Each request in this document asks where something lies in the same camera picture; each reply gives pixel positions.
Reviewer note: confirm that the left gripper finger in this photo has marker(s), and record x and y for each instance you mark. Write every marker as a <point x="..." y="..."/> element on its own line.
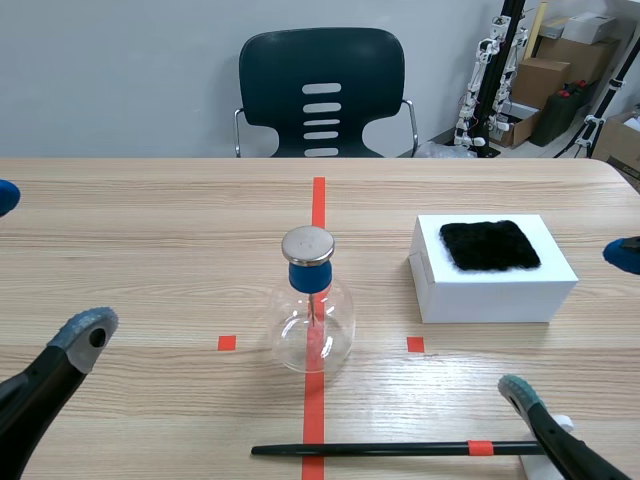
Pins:
<point x="7" y="196"/>
<point x="60" y="380"/>

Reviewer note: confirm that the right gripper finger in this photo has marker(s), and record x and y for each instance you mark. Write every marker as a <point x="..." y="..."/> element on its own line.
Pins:
<point x="624" y="255"/>
<point x="555" y="430"/>

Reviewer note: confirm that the white moulded stand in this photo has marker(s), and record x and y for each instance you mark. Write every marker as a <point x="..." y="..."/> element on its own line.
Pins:
<point x="542" y="465"/>

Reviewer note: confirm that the open cardboard box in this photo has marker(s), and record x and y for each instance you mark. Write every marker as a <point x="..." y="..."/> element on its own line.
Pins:
<point x="622" y="145"/>

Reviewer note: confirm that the black fur patch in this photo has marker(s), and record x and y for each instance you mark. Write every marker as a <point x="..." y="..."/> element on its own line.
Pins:
<point x="490" y="245"/>

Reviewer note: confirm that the dark green canister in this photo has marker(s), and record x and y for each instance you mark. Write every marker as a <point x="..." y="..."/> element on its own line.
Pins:
<point x="557" y="117"/>

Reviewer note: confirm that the black rod with red band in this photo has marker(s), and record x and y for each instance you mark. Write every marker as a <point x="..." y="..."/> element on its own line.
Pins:
<point x="380" y="449"/>

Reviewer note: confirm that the large brown cardboard box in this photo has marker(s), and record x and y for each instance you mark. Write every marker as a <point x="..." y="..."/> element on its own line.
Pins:
<point x="585" y="57"/>

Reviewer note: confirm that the clear plastic bag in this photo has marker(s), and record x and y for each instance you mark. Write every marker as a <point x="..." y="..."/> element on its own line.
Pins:
<point x="445" y="150"/>

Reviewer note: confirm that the white cardboard box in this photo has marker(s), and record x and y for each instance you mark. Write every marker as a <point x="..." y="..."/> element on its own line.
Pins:
<point x="590" y="27"/>

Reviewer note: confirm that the clear glass flask blue stopper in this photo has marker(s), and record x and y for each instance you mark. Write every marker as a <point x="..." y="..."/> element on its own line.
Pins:
<point x="310" y="280"/>

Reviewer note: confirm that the dark blue chair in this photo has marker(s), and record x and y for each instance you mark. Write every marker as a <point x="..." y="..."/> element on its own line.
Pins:
<point x="280" y="80"/>

